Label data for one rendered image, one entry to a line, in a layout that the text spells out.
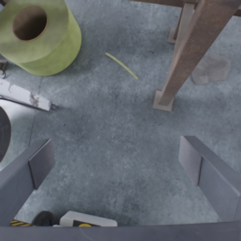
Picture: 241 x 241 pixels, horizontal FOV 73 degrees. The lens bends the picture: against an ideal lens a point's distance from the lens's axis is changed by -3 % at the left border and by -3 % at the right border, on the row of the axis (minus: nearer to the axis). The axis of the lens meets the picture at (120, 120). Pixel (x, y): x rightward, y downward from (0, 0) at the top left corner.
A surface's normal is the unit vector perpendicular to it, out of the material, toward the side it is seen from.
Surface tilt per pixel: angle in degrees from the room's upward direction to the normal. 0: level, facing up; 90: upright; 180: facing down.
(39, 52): 0
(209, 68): 13
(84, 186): 0
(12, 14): 0
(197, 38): 90
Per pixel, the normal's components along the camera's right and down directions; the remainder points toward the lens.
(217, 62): -0.30, 0.04
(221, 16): -0.25, 0.97
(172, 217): -0.12, -0.12
